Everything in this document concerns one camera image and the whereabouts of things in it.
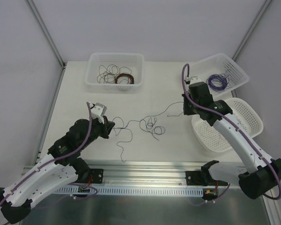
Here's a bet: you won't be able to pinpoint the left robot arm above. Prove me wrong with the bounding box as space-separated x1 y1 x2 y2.
0 116 115 224

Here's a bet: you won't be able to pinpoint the white round-hole basket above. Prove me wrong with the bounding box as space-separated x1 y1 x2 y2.
192 97 264 153

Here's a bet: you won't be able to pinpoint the white slotted cable duct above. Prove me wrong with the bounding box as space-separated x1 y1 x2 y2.
55 185 203 197

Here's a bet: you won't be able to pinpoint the white rectangular basket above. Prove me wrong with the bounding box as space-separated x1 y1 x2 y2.
84 52 145 92
190 53 249 98

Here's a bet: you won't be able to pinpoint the aluminium frame post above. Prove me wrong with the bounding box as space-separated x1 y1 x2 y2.
232 0 273 61
24 0 66 68

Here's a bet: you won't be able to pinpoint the white rectangular basket right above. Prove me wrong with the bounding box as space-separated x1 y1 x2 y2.
190 53 249 98

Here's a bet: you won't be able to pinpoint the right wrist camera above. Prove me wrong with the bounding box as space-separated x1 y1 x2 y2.
185 76 201 85

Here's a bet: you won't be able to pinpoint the left aluminium frame post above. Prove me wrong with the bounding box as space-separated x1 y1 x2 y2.
24 0 66 68

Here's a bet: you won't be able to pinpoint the purple wire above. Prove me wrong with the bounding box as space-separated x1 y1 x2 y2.
206 72 231 93
112 101 185 163

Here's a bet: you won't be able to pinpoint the purple coiled wire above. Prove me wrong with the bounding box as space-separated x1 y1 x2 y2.
206 72 231 93

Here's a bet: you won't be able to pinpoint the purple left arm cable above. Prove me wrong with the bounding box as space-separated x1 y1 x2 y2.
0 102 94 225

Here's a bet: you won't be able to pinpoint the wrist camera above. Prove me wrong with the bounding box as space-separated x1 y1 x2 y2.
185 76 201 85
88 102 107 124

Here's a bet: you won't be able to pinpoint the brown coiled wire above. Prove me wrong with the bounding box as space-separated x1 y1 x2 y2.
114 73 135 85

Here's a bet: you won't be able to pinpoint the right aluminium frame post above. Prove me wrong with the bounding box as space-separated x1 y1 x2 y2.
232 0 273 61

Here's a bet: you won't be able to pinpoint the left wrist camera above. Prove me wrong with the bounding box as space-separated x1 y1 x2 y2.
88 102 107 124

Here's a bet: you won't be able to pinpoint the aluminium mounting rail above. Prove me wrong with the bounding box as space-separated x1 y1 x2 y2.
23 160 249 188

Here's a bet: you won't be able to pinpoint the white rectangular basket left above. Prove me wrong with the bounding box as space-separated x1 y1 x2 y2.
84 52 145 92

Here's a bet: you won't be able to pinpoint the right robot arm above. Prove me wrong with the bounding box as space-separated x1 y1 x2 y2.
182 82 281 200

